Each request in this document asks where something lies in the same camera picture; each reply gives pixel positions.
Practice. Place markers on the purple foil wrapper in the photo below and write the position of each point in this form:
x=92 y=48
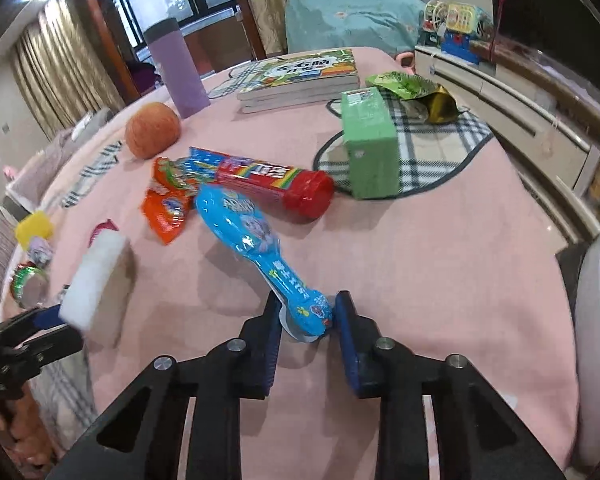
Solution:
x=40 y=251

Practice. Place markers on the person's left hand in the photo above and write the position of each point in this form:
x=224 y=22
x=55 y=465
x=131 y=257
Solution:
x=22 y=430

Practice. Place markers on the green white toy basket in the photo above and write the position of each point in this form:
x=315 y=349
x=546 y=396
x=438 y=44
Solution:
x=432 y=20

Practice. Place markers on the orange snack packet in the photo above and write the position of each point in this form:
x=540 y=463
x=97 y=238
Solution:
x=167 y=215

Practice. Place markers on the wooden framed balcony door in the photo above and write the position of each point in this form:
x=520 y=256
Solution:
x=250 y=20

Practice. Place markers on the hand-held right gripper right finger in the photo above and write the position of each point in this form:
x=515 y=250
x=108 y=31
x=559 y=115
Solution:
x=347 y=355

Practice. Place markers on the teal cloth furniture cover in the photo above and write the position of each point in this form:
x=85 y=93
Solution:
x=350 y=15

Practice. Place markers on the yellow sponge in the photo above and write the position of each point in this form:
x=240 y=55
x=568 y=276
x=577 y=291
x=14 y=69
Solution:
x=34 y=230

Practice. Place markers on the beige patterned curtain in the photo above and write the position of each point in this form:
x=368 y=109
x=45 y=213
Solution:
x=65 y=70

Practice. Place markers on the light blue toy package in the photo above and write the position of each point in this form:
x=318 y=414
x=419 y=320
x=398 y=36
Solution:
x=250 y=245

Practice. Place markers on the red orange apple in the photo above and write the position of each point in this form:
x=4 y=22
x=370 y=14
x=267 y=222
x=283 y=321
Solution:
x=152 y=130

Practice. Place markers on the green snack bag gold lining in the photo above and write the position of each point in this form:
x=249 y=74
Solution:
x=405 y=85

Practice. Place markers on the yellow blue toy cash register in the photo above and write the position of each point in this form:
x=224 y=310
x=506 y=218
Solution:
x=462 y=25

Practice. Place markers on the pink sofa cushion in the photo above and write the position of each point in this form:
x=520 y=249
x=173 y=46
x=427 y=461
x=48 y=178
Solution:
x=55 y=155

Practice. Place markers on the purple water bottle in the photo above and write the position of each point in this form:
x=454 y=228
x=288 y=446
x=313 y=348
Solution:
x=177 y=70

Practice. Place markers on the green cover picture book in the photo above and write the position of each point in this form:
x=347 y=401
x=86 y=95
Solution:
x=300 y=67

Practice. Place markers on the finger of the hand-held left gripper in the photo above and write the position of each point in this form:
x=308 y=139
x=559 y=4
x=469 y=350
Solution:
x=47 y=317
x=55 y=344

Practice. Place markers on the white television cabinet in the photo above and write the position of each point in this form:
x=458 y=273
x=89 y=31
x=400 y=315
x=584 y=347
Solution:
x=520 y=105

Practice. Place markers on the green carton box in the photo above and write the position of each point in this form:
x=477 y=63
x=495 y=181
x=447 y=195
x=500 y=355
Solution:
x=370 y=145

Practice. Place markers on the dark purple cloth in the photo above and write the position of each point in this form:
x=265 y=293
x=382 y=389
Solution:
x=145 y=77

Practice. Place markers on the red green candy wrapper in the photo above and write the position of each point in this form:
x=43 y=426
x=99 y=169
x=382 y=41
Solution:
x=175 y=172

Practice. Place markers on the red candy tube rainbow label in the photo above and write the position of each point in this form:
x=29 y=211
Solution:
x=280 y=185

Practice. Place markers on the green red can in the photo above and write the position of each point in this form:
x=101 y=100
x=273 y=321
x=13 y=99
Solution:
x=27 y=287

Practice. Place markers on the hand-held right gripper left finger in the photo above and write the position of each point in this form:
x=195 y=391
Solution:
x=272 y=350

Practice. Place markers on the pink kettlebell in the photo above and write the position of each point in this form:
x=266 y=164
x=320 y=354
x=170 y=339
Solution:
x=404 y=59

